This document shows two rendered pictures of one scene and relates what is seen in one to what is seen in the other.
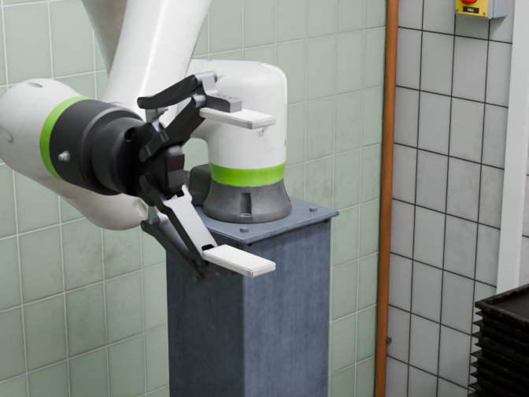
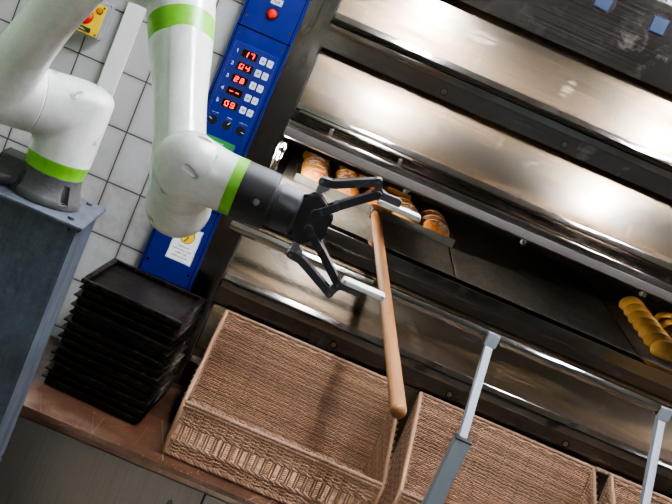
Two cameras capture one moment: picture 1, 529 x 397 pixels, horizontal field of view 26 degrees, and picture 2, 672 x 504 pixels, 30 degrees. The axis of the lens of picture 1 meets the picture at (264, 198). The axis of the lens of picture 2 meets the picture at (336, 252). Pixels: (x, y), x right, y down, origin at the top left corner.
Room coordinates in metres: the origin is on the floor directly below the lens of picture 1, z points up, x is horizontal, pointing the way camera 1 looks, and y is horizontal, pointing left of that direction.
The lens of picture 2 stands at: (-0.19, 1.52, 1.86)
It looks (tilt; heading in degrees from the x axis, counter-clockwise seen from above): 12 degrees down; 310
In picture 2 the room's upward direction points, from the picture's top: 24 degrees clockwise
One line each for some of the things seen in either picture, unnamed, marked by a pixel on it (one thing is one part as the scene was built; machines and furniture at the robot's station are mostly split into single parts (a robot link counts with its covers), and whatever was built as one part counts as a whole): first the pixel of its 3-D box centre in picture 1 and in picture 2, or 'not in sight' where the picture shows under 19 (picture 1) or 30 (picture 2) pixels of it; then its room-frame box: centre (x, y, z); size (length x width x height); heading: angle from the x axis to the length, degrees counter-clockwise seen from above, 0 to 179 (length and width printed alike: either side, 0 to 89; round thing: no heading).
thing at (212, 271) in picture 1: (219, 272); (343, 292); (1.01, 0.04, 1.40); 0.05 x 0.01 x 0.03; 43
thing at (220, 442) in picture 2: not in sight; (289, 416); (1.82, -0.96, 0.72); 0.56 x 0.49 x 0.28; 43
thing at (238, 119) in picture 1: (237, 116); (399, 209); (0.99, 0.02, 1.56); 0.07 x 0.03 x 0.01; 43
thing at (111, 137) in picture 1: (147, 161); (301, 215); (1.09, 0.12, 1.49); 0.09 x 0.07 x 0.08; 43
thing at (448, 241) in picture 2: not in sight; (373, 199); (2.42, -1.64, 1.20); 0.55 x 0.36 x 0.03; 45
